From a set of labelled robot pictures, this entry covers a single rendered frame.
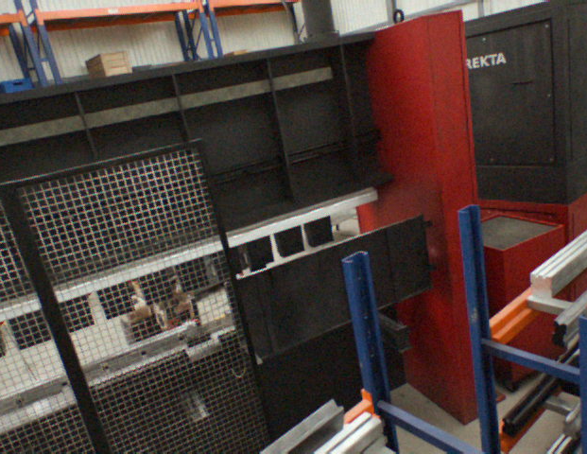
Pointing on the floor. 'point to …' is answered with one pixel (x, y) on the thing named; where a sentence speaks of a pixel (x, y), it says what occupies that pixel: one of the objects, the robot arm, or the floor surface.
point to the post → (11, 203)
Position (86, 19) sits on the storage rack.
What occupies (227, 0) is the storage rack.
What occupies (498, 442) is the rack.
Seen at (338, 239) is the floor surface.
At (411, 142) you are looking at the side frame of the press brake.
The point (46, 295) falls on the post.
